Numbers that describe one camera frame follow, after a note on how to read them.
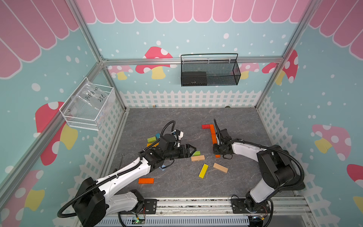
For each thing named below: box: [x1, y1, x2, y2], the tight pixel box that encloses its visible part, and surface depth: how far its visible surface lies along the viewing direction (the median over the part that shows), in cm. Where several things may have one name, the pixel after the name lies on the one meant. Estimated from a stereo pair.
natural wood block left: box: [190, 155, 206, 162], surface depth 94 cm
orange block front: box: [138, 177, 155, 184], surface depth 84 cm
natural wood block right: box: [212, 162, 229, 174], surface depth 89 cm
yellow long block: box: [198, 163, 209, 179], surface depth 88 cm
